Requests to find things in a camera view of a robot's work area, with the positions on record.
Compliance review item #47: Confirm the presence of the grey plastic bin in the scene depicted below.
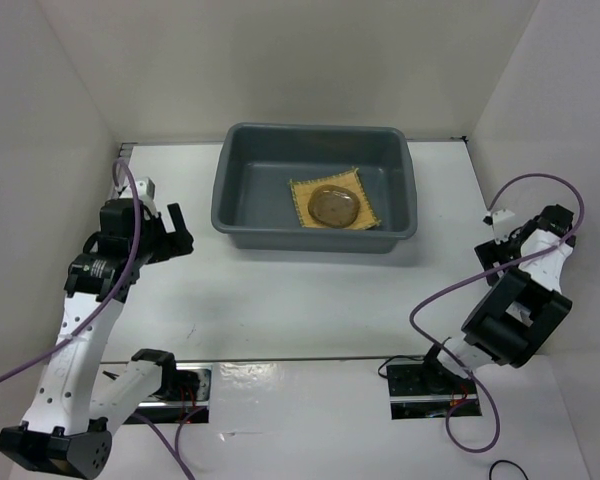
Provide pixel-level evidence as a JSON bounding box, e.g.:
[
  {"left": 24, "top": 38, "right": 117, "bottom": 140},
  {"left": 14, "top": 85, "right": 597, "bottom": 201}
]
[{"left": 211, "top": 123, "right": 418, "bottom": 254}]

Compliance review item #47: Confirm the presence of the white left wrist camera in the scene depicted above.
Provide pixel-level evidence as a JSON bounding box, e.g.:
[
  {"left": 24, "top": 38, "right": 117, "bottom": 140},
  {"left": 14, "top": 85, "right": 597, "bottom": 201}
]
[{"left": 116, "top": 177, "right": 157, "bottom": 216}]

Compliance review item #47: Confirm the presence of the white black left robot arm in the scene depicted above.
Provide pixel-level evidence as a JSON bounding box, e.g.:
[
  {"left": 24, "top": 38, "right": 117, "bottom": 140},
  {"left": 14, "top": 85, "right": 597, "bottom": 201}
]
[{"left": 0, "top": 198, "right": 198, "bottom": 479}]

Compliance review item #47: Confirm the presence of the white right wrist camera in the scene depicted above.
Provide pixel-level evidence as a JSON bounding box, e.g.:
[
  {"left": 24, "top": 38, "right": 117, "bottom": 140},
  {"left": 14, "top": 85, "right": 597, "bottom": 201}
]
[{"left": 483, "top": 209, "right": 517, "bottom": 244}]

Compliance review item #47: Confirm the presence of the yellow woven placemat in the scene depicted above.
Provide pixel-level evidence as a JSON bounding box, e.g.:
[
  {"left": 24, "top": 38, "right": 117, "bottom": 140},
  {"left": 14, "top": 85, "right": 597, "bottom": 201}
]
[{"left": 289, "top": 168, "right": 381, "bottom": 230}]

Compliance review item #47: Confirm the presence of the black cable loop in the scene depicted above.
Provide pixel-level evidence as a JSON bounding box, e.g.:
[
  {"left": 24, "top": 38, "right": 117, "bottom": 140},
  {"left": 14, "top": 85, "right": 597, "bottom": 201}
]
[{"left": 489, "top": 459, "right": 529, "bottom": 480}]

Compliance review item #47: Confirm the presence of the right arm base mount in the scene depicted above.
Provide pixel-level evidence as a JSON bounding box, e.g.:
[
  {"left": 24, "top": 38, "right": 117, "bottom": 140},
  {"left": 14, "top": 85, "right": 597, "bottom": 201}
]
[{"left": 377, "top": 355, "right": 482, "bottom": 420}]

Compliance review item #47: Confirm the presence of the aluminium table edge rail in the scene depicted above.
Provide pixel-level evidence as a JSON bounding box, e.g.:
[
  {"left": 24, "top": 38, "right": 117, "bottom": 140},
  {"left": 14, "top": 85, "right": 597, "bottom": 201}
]
[{"left": 94, "top": 142, "right": 134, "bottom": 251}]

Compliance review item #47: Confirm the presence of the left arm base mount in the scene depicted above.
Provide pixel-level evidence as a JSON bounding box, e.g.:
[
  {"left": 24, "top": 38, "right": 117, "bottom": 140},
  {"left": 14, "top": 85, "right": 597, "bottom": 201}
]
[{"left": 135, "top": 362, "right": 212, "bottom": 425}]

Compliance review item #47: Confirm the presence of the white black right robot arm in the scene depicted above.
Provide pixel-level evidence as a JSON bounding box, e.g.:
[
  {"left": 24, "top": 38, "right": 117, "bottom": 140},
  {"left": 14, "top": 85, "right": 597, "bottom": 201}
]
[{"left": 418, "top": 204, "right": 576, "bottom": 393}]

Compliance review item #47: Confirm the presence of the clear glass plate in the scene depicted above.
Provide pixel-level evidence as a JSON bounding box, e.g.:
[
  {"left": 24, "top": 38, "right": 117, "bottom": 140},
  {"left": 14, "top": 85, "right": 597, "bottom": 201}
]
[{"left": 307, "top": 185, "right": 360, "bottom": 228}]

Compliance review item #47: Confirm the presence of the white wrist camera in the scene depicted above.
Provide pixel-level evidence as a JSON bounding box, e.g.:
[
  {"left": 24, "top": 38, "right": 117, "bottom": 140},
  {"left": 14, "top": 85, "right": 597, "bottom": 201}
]
[
  {"left": 483, "top": 209, "right": 517, "bottom": 244},
  {"left": 116, "top": 177, "right": 157, "bottom": 216}
]

